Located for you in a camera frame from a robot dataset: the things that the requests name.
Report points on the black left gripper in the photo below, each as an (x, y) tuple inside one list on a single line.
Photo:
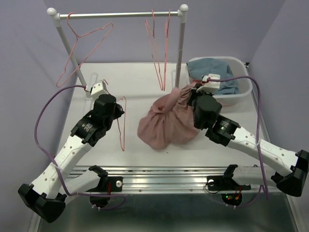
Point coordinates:
[(119, 112)]

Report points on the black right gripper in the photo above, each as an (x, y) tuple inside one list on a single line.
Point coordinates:
[(194, 94)]

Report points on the pink hanger with dusty garment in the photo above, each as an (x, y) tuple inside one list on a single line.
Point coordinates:
[(122, 132)]

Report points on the dusty pink garment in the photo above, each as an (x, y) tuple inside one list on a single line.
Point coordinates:
[(169, 120)]

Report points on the blue grey garment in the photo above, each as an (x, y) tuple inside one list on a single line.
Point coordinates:
[(205, 66)]

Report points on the pink hanger with blue garment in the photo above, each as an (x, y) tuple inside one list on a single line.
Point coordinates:
[(154, 50)]

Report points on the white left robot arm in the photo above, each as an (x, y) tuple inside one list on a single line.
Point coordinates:
[(48, 194)]

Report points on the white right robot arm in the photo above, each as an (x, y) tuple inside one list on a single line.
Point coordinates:
[(284, 169)]

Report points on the white plastic basket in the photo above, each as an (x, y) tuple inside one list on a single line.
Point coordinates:
[(239, 69)]

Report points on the white metal clothes rack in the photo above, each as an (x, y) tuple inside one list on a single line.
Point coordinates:
[(57, 17)]

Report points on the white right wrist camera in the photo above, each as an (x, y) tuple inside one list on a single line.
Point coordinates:
[(210, 83)]

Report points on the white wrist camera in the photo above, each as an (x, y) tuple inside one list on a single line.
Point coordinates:
[(98, 89), (210, 83)]

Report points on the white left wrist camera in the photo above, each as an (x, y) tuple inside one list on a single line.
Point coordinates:
[(98, 89)]

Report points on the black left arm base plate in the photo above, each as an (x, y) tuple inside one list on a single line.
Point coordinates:
[(109, 184)]

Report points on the aluminium mounting rail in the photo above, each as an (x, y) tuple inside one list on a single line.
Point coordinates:
[(156, 180)]

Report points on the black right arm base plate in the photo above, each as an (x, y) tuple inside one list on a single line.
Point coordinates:
[(218, 183)]

